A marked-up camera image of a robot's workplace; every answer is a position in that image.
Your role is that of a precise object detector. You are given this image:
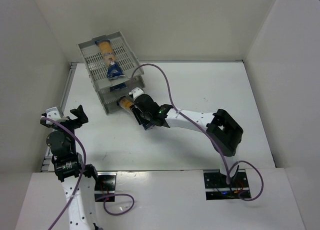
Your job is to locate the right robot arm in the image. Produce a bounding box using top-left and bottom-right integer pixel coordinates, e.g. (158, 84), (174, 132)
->
(129, 89), (244, 184)

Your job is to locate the grey stacked tray shelf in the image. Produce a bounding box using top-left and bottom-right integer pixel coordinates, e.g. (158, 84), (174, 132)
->
(77, 31), (145, 114)

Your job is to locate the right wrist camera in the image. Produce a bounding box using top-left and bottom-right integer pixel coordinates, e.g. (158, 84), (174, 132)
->
(129, 87), (144, 100)

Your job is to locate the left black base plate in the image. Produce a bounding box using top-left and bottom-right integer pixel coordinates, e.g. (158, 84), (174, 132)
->
(94, 172), (117, 202)

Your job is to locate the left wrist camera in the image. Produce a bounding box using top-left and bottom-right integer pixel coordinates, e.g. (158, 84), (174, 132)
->
(45, 106), (69, 123)

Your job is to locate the purple cable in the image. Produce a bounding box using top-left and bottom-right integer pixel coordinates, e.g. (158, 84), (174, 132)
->
(41, 116), (136, 230)
(129, 63), (265, 202)

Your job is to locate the spaghetti bag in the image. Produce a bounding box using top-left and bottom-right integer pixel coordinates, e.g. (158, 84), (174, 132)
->
(109, 83), (127, 92)
(117, 96), (156, 131)
(95, 39), (125, 79)

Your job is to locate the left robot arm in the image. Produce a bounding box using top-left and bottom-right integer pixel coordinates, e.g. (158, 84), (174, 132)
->
(40, 105), (101, 230)

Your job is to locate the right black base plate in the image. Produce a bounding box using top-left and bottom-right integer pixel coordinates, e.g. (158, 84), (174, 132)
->
(203, 171), (251, 201)

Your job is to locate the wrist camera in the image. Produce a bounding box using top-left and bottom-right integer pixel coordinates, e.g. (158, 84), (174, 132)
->
(45, 106), (69, 123)
(129, 87), (144, 100)

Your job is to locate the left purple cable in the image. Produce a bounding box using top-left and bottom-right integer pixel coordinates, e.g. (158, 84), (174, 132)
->
(41, 116), (136, 230)

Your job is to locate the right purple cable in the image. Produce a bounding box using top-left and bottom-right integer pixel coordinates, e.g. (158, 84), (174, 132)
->
(129, 63), (265, 202)

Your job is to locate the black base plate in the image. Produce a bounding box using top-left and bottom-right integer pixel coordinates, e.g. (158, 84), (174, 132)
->
(203, 171), (251, 201)
(94, 172), (117, 202)

